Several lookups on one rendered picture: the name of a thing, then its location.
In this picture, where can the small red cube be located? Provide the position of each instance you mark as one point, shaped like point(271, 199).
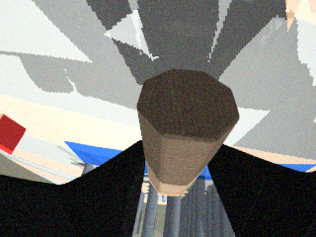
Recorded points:
point(10, 134)

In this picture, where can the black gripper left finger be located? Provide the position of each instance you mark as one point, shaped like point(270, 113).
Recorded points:
point(101, 203)

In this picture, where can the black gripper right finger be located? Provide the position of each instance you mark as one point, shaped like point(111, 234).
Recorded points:
point(261, 198)

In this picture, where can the blue flat strip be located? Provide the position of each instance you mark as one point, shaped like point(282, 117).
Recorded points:
point(99, 155)

